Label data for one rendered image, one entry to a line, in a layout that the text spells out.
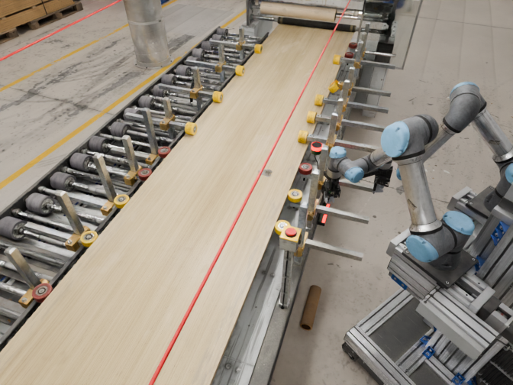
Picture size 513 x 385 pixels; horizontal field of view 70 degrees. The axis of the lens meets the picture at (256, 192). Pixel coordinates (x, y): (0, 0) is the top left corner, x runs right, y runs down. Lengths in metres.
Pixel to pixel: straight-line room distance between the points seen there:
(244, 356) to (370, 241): 1.65
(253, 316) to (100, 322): 0.70
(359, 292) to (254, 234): 1.19
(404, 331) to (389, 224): 1.09
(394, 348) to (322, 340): 0.45
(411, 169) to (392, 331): 1.28
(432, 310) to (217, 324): 0.87
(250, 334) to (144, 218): 0.79
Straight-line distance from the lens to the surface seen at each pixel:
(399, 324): 2.51
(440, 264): 1.71
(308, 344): 2.56
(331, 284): 2.80
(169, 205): 2.04
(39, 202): 2.41
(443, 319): 1.71
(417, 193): 1.46
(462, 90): 1.89
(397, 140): 1.39
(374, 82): 4.40
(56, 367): 1.69
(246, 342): 1.86
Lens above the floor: 2.31
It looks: 43 degrees down
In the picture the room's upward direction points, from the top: straight up
